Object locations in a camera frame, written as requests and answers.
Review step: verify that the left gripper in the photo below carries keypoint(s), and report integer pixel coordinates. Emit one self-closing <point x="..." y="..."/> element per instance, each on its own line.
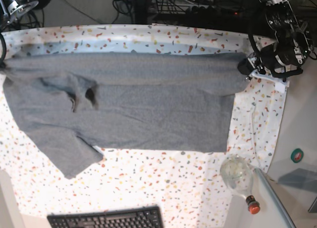
<point x="274" y="57"/>

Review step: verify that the grey t-shirt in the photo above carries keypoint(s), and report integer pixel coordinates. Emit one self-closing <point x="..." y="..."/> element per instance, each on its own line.
<point x="68" y="104"/>

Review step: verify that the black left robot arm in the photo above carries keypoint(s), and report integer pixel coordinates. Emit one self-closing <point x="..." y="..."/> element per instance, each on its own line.
<point x="293" y="46"/>

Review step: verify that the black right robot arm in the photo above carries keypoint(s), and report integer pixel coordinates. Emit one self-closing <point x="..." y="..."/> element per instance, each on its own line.
<point x="10" y="11"/>

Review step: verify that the green tape roll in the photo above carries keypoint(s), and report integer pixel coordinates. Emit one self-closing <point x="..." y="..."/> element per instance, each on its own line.
<point x="297" y="155"/>

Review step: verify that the clear glass bottle red cap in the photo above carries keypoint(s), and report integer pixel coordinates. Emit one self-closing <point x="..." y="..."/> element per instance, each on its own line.
<point x="238" y="177"/>

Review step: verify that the black computer keyboard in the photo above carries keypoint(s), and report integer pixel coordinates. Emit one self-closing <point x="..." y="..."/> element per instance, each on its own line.
<point x="147" y="217"/>

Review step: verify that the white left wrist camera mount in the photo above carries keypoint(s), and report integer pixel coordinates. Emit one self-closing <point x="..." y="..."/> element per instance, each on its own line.
<point x="270" y="74"/>

